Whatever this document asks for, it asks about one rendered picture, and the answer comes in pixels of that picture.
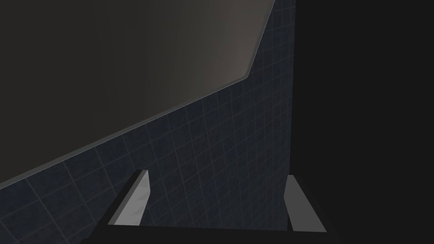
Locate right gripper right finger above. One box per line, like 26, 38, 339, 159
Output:
284, 174, 337, 233

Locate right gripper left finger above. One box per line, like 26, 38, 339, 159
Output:
97, 169, 151, 226

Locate large grey framed wall mirror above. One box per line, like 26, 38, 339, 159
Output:
0, 0, 276, 190

